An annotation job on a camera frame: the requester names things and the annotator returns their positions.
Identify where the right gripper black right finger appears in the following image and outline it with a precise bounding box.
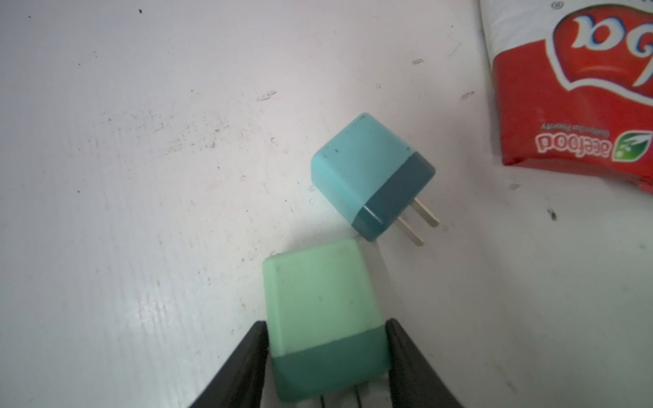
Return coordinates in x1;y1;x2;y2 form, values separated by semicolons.
385;319;463;408

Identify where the green plug adapter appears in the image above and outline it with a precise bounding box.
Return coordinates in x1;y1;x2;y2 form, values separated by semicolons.
263;238;391;402

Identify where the red Chuba chips bag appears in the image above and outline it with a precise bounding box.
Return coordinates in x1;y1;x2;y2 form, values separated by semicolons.
480;0;652;192

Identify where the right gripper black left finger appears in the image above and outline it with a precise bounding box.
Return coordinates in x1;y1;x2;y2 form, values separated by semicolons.
190;321;269;408

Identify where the teal plug adapter far left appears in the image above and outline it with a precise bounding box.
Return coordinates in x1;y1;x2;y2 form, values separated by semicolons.
311;113;440;247

